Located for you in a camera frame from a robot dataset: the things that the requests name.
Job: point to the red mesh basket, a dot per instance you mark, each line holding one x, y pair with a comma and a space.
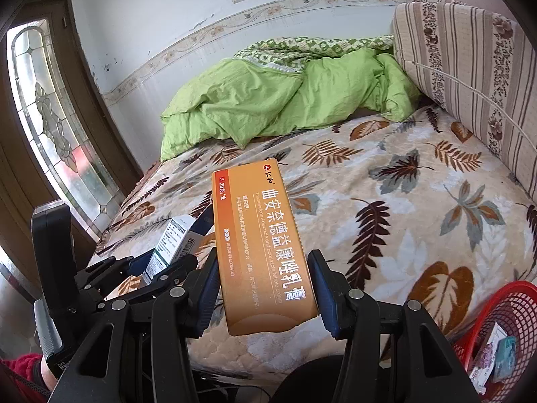
516, 302

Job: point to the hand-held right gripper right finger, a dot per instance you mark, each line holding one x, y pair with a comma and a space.
323, 289

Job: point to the orange medicine box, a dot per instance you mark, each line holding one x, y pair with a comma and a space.
260, 252

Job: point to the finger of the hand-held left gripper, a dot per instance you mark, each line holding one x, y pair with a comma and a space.
109, 268
165, 278

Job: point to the leaf print blanket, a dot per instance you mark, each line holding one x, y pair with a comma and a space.
377, 201

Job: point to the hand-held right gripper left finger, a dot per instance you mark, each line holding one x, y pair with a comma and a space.
207, 289

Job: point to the striped floral cushion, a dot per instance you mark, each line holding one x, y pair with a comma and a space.
461, 58

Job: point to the person's left forearm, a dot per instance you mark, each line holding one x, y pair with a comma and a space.
21, 375

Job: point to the white quilted mattress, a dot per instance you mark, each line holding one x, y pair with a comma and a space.
235, 352

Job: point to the white green medicine box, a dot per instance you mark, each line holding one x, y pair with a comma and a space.
176, 239

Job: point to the wooden door stained glass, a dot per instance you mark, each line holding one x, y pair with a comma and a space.
46, 105

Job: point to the green quilt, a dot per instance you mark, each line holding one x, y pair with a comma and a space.
272, 96

